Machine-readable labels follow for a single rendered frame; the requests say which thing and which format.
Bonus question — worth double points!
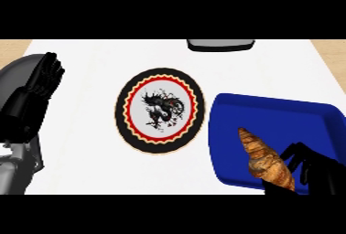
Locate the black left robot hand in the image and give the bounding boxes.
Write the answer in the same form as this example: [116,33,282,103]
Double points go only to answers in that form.
[0,51,66,144]

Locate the grey and black appliance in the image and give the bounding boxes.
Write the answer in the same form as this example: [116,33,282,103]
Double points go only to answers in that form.
[184,38,257,53]

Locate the brown croissant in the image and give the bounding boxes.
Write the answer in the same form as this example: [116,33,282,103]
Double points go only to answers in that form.
[236,127,297,192]

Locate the black rimmed dragon plate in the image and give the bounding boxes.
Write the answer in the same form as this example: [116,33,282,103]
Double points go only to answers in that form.
[113,67,207,154]

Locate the blue tray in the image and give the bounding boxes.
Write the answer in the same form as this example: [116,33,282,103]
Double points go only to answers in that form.
[207,92,346,196]

